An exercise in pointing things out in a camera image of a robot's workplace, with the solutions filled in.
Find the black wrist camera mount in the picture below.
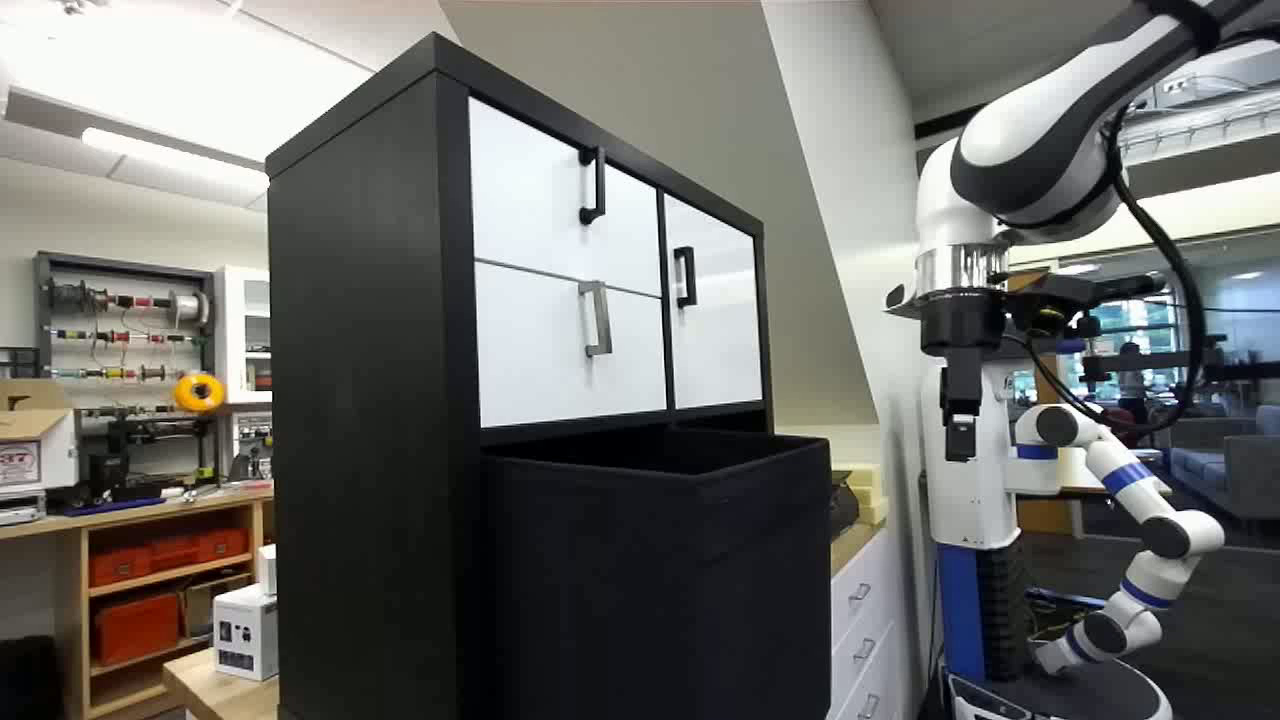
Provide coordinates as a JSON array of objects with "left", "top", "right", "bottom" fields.
[{"left": 1002, "top": 269, "right": 1167, "bottom": 338}]

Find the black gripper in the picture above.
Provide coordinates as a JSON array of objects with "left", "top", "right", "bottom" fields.
[{"left": 916, "top": 282, "right": 1014, "bottom": 462}]

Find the black benchtop machine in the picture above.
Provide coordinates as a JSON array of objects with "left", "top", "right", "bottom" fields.
[{"left": 52, "top": 398, "right": 226, "bottom": 519}]

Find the small wooden table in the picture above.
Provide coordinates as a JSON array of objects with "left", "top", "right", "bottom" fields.
[{"left": 161, "top": 645, "right": 285, "bottom": 720}]

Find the white cardboard box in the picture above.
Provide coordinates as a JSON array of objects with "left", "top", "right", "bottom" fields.
[{"left": 0, "top": 376, "right": 84, "bottom": 508}]

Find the wooden cabinet countertop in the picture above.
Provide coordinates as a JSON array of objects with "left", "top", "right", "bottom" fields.
[{"left": 822, "top": 462, "right": 892, "bottom": 580}]

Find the white wall shelf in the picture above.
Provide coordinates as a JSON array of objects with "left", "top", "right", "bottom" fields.
[{"left": 216, "top": 265, "right": 278, "bottom": 407}]

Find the black door handle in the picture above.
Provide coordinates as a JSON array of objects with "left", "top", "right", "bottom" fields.
[{"left": 666, "top": 245, "right": 700, "bottom": 312}]

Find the black floor bin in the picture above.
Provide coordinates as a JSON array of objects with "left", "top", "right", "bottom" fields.
[{"left": 0, "top": 633, "right": 64, "bottom": 720}]

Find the white drawer black handle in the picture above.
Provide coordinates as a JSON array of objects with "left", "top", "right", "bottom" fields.
[{"left": 465, "top": 93, "right": 666, "bottom": 299}]

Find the white drawer cabinet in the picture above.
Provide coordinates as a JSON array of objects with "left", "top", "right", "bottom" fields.
[{"left": 822, "top": 515, "right": 926, "bottom": 720}]

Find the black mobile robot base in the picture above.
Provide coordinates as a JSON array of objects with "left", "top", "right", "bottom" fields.
[{"left": 948, "top": 649, "right": 1180, "bottom": 720}]

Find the wooden workbench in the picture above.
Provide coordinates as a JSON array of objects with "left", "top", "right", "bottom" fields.
[{"left": 0, "top": 476, "right": 278, "bottom": 720}]

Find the yellow filament spool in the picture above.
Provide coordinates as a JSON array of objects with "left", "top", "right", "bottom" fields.
[{"left": 170, "top": 369, "right": 230, "bottom": 420}]

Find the white electronic device box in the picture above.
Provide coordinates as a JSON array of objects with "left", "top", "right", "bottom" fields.
[{"left": 207, "top": 580, "right": 285, "bottom": 685}]

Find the white drawer silver handle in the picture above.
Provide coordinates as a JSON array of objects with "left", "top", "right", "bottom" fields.
[{"left": 473, "top": 259, "right": 670, "bottom": 433}]

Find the long orange storage bin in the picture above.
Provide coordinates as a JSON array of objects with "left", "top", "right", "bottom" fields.
[{"left": 84, "top": 519, "right": 257, "bottom": 590}]

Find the black cabinet shelf unit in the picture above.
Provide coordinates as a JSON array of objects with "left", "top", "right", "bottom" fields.
[{"left": 263, "top": 31, "right": 781, "bottom": 720}]

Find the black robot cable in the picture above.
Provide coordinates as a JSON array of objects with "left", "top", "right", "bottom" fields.
[{"left": 1014, "top": 110, "right": 1211, "bottom": 449}]

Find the black fabric drawer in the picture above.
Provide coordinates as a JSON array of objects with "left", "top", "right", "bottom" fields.
[{"left": 480, "top": 422, "right": 836, "bottom": 720}]

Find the white cabinet door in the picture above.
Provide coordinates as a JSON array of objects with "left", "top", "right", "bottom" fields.
[{"left": 659, "top": 193, "right": 766, "bottom": 412}]

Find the small orange storage bin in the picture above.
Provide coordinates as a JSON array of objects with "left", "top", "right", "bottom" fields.
[{"left": 88, "top": 586, "right": 187, "bottom": 667}]

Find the grey tool pegboard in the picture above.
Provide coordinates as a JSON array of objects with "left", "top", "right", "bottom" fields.
[{"left": 30, "top": 246, "right": 222, "bottom": 390}]

